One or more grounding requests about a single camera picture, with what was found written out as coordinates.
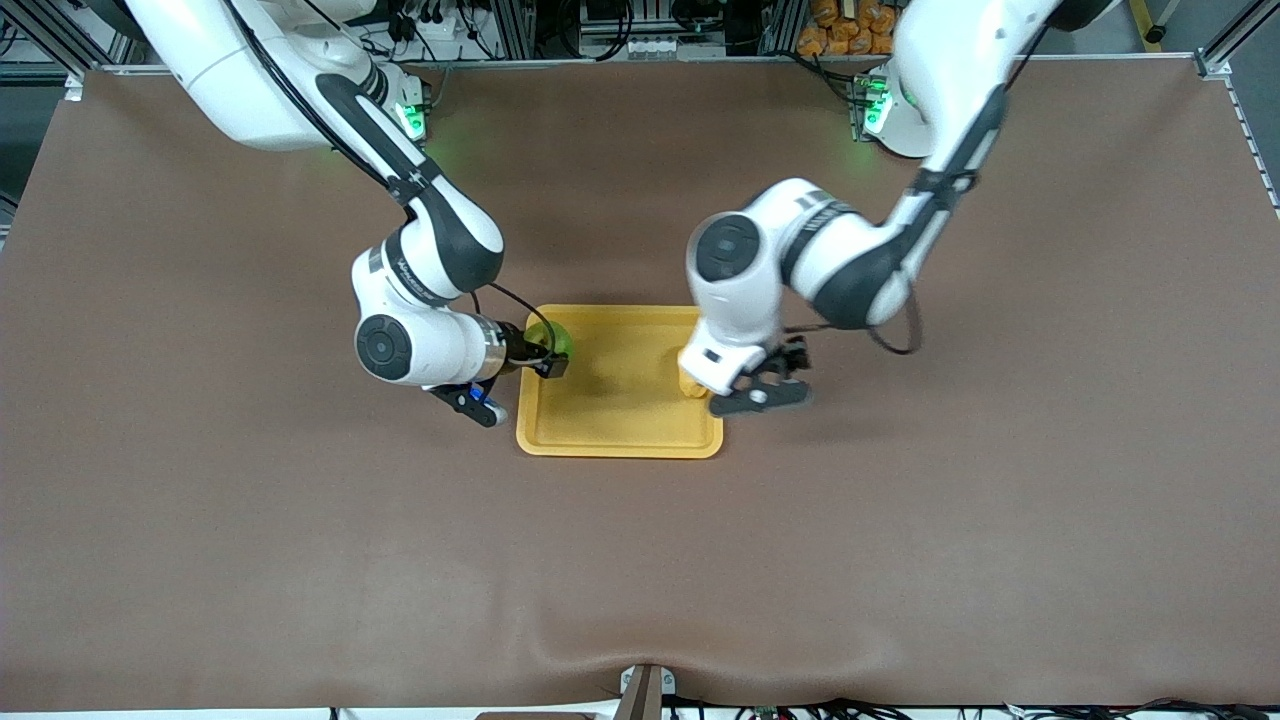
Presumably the green apple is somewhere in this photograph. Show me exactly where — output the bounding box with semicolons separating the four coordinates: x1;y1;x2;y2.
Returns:
524;318;578;367

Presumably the yellow plastic tray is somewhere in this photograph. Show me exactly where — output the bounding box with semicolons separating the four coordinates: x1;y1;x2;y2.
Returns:
516;304;724;460

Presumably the white power strip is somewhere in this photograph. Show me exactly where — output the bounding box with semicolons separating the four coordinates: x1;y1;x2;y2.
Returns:
415;8;501;63

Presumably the white connector strip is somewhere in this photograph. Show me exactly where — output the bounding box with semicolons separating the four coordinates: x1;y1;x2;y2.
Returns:
628;38;723;60

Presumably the bag of orange items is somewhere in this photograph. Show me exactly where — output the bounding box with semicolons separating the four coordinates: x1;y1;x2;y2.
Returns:
797;0;898;57

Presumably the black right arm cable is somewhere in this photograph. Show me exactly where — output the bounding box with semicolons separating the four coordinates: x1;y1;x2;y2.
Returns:
225;0;558;353

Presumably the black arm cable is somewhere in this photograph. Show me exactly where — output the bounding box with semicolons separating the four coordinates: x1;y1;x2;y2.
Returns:
225;0;558;353
785;283;924;358

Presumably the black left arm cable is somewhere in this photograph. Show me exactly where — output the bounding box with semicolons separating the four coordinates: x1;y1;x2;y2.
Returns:
785;283;924;358

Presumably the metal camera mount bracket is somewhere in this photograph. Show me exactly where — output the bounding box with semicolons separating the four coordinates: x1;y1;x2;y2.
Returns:
618;664;677;720

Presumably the aluminium frame post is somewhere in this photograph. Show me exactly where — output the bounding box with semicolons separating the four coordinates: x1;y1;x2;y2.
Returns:
0;0;136;77
1195;0;1280;80

